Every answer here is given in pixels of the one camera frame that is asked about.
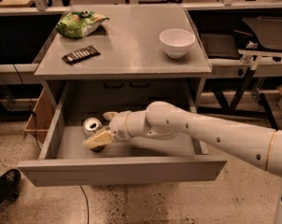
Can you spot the grey counter cabinet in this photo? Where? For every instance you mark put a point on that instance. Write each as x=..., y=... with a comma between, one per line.
x=130, y=48

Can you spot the dark tray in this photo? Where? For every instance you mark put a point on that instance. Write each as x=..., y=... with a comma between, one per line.
x=220, y=46

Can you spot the white ceramic bowl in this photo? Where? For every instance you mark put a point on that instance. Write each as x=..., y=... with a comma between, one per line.
x=176, y=42

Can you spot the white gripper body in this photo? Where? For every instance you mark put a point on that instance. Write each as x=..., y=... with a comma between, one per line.
x=119, y=127

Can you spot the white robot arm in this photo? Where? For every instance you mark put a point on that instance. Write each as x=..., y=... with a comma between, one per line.
x=258, y=146

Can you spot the black snack bar wrapper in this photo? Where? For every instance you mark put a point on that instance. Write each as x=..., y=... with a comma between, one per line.
x=80, y=55

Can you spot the green white 7up can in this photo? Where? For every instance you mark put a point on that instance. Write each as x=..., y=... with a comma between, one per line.
x=90, y=127

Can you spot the green chip bag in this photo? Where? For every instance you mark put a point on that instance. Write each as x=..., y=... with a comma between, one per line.
x=78, y=24

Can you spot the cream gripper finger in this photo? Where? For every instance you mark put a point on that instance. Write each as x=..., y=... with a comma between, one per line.
x=99, y=139
x=110, y=115

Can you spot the wooden box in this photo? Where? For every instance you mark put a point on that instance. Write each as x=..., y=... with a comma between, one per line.
x=40, y=120

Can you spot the grey open top drawer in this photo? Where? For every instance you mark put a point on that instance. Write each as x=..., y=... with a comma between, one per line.
x=64, y=161

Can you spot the black shoe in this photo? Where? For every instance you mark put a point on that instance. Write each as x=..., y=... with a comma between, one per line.
x=9, y=185

